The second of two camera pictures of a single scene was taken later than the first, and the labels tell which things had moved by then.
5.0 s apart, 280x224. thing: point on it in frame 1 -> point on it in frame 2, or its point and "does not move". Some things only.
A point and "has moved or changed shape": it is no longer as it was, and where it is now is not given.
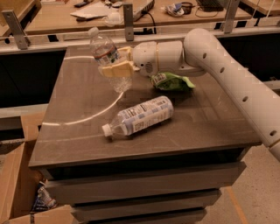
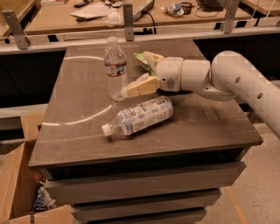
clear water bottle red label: (107, 54) has moved or changed shape
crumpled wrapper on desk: (174, 9) does not move
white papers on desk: (94, 10) does not move
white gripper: (144, 58) -> (168, 73)
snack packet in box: (43, 200) does not move
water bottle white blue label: (141, 115) does not move
